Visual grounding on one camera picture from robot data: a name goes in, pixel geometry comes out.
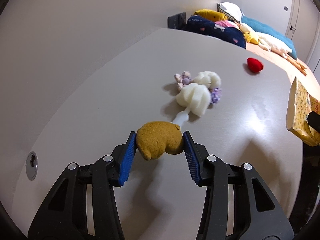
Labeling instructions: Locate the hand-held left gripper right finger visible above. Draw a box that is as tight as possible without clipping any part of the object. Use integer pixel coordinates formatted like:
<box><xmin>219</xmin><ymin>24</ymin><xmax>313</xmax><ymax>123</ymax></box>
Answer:
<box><xmin>182</xmin><ymin>131</ymin><xmax>294</xmax><ymax>240</ymax></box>

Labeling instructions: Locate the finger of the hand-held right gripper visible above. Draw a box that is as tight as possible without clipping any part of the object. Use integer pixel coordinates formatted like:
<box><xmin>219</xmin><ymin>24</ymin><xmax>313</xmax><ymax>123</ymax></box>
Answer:
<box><xmin>308</xmin><ymin>112</ymin><xmax>320</xmax><ymax>128</ymax></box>

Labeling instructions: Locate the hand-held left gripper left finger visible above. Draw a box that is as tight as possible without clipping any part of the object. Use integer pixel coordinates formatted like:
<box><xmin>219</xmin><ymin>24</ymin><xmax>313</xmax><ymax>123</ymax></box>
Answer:
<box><xmin>27</xmin><ymin>131</ymin><xmax>137</xmax><ymax>240</ymax></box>

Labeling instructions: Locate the yellow patterned cushion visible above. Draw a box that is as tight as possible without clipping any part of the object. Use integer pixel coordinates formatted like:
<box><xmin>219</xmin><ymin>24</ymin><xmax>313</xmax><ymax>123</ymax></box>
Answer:
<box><xmin>286</xmin><ymin>76</ymin><xmax>320</xmax><ymax>147</ymax></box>

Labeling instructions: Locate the brown plush toy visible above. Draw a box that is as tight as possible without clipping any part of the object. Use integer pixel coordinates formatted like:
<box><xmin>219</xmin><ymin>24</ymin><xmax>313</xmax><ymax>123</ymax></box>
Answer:
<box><xmin>136</xmin><ymin>121</ymin><xmax>184</xmax><ymax>161</ymax></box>

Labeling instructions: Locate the bed with orange sheet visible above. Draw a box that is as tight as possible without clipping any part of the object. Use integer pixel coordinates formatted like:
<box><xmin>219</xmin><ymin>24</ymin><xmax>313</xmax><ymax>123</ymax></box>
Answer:
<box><xmin>246</xmin><ymin>42</ymin><xmax>318</xmax><ymax>88</ymax></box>

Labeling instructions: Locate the red heart plush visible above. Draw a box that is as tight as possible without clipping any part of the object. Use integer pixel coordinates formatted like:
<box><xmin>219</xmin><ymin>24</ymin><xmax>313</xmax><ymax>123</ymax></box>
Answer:
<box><xmin>247</xmin><ymin>57</ymin><xmax>264</xmax><ymax>73</ymax></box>

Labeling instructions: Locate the white goose plush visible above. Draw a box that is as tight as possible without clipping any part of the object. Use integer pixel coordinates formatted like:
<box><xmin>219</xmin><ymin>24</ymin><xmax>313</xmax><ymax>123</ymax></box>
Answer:
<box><xmin>235</xmin><ymin>22</ymin><xmax>308</xmax><ymax>76</ymax></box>

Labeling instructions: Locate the grey door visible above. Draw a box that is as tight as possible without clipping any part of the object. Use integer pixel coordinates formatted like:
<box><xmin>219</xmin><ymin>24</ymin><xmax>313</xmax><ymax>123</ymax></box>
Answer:
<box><xmin>285</xmin><ymin>0</ymin><xmax>320</xmax><ymax>65</ymax></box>

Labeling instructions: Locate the yellow duck plush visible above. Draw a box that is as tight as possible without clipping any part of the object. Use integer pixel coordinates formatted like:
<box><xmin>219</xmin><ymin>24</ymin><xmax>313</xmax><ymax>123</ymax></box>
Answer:
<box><xmin>244</xmin><ymin>31</ymin><xmax>259</xmax><ymax>44</ymax></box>

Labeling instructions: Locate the navy printed pillow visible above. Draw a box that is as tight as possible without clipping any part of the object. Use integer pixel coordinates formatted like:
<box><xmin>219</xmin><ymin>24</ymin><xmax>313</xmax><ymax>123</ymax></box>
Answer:
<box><xmin>185</xmin><ymin>15</ymin><xmax>247</xmax><ymax>49</ymax></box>

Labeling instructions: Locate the pink printed pillow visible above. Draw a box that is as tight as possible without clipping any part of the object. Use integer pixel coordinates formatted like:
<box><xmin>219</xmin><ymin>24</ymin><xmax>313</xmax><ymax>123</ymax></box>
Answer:
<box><xmin>214</xmin><ymin>20</ymin><xmax>237</xmax><ymax>29</ymax></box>

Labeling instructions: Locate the white checked pillow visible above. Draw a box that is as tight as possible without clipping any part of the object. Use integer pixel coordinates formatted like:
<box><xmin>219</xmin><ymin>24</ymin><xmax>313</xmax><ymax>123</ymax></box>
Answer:
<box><xmin>217</xmin><ymin>2</ymin><xmax>243</xmax><ymax>22</ymax></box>

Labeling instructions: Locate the yellow plush pillow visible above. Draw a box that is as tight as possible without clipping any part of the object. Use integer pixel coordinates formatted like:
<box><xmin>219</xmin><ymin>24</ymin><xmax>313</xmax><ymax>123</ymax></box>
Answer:
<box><xmin>194</xmin><ymin>9</ymin><xmax>228</xmax><ymax>22</ymax></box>

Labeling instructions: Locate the metal desk cable grommet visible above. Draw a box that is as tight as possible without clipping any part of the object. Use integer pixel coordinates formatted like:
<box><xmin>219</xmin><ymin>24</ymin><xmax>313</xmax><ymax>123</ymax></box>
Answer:
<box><xmin>26</xmin><ymin>151</ymin><xmax>38</xmax><ymax>180</ymax></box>

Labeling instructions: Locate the black wall socket panel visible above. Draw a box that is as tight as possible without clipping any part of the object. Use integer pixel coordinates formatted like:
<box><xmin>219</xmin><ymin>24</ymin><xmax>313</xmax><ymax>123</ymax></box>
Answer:
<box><xmin>167</xmin><ymin>12</ymin><xmax>187</xmax><ymax>29</ymax></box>

